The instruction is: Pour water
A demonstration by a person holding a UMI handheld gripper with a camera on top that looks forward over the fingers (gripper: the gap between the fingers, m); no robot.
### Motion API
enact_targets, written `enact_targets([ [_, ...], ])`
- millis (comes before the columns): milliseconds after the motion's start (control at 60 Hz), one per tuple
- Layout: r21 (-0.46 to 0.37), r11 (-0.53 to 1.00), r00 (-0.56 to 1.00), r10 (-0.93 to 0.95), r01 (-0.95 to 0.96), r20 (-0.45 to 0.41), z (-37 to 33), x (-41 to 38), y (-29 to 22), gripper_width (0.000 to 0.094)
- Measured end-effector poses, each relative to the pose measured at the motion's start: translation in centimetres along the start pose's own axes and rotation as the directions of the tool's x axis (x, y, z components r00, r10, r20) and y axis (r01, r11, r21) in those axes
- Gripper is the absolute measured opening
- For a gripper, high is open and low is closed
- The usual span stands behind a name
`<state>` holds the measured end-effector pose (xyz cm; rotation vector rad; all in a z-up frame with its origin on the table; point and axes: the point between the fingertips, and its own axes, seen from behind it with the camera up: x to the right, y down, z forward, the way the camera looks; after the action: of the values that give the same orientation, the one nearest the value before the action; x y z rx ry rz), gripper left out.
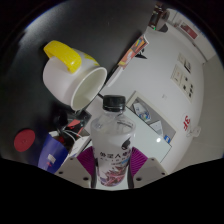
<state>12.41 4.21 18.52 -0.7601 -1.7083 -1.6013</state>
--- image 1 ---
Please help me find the flat round red coaster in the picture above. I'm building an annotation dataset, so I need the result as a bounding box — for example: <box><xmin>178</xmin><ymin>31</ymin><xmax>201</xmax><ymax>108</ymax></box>
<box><xmin>13</xmin><ymin>129</ymin><xmax>36</xmax><ymax>153</ymax></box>

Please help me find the white tube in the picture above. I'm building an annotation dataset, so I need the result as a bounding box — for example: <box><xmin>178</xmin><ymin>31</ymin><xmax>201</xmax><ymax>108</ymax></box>
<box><xmin>105</xmin><ymin>66</ymin><xmax>125</xmax><ymax>88</ymax></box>

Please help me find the wall notice board with papers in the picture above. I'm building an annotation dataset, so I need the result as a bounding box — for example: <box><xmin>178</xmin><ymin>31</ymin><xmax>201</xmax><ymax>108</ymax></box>
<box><xmin>126</xmin><ymin>90</ymin><xmax>177</xmax><ymax>144</ymax></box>

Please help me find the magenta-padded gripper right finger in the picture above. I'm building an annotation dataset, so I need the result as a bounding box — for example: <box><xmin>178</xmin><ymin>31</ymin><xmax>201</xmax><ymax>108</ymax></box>
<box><xmin>126</xmin><ymin>146</ymin><xmax>169</xmax><ymax>188</ymax></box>

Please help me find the white mug with yellow handle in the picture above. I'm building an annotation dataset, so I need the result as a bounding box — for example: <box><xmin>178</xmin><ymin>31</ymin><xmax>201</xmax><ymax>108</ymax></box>
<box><xmin>42</xmin><ymin>40</ymin><xmax>108</xmax><ymax>112</ymax></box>

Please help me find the red wall poster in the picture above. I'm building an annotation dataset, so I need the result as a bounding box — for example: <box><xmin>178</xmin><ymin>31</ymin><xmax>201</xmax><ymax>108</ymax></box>
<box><xmin>179</xmin><ymin>21</ymin><xmax>198</xmax><ymax>40</ymax></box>

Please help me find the red wall lettering sign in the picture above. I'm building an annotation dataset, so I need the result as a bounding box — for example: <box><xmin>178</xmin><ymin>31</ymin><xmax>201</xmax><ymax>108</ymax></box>
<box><xmin>182</xmin><ymin>114</ymin><xmax>192</xmax><ymax>132</ymax></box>

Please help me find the red and black tool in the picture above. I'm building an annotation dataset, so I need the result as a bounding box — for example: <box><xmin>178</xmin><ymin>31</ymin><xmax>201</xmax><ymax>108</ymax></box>
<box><xmin>54</xmin><ymin>109</ymin><xmax>93</xmax><ymax>141</ymax></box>

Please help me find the large white wall poster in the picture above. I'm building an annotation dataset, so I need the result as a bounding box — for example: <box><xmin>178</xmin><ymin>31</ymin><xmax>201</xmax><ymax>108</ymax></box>
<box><xmin>170</xmin><ymin>63</ymin><xmax>195</xmax><ymax>101</ymax></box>

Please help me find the whiteboard on stand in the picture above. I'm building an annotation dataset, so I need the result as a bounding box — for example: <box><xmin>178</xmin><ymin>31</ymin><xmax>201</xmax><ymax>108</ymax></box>
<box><xmin>84</xmin><ymin>96</ymin><xmax>173</xmax><ymax>164</ymax></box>

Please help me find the clear bottle with white label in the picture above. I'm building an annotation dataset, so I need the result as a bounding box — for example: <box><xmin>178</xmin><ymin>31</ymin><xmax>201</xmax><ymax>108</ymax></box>
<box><xmin>90</xmin><ymin>94</ymin><xmax>137</xmax><ymax>188</ymax></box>

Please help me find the small white wall poster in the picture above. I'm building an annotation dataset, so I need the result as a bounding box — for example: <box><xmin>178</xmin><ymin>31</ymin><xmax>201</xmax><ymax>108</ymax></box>
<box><xmin>176</xmin><ymin>52</ymin><xmax>193</xmax><ymax>74</ymax></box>

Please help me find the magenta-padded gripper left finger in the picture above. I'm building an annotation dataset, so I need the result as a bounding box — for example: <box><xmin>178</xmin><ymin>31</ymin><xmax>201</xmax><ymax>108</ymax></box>
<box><xmin>54</xmin><ymin>145</ymin><xmax>98</xmax><ymax>188</ymax></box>

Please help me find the white paper booklet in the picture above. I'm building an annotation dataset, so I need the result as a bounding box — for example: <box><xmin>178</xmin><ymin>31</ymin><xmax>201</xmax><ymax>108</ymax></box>
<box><xmin>68</xmin><ymin>134</ymin><xmax>93</xmax><ymax>158</ymax></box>

